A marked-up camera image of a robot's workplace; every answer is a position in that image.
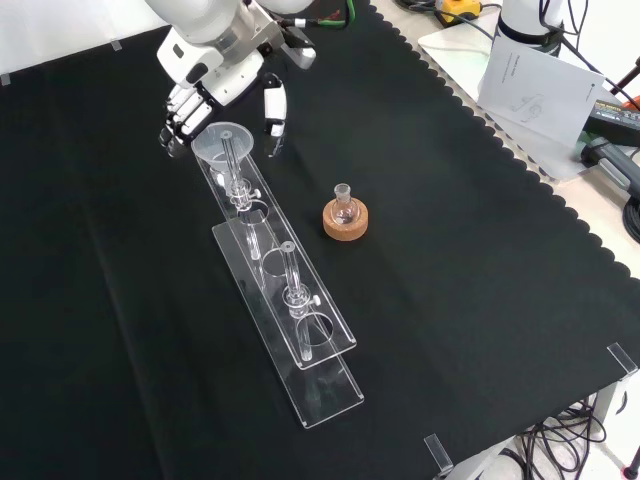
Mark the pale board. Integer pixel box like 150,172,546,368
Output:
417,19,596,182

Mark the clear acrylic funnel stand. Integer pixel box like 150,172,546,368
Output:
196,130,365,431

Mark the white paper booklet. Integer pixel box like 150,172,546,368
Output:
477,35,606,149

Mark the cork ring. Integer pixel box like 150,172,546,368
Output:
322,198,371,242

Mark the black cable bundle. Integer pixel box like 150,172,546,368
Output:
513,393,609,480

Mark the black grey power plug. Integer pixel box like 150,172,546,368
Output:
579,137,640,201

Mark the yellow stop button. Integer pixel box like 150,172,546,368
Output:
433,0,482,26

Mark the coiled black cable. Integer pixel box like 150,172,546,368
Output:
621,196,640,247

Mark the black power adapter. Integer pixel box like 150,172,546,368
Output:
587,97,640,146

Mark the black cloth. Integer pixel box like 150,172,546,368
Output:
0,0,640,480

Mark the green cable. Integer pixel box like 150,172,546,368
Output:
318,0,357,29

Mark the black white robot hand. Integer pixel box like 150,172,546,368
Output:
156,29,290,159

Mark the black tripod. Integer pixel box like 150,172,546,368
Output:
606,55,640,112

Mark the translucent plastic funnel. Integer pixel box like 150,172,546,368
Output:
190,124,254,194

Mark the small round-bottom glass flask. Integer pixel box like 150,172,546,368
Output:
333,183,362,226

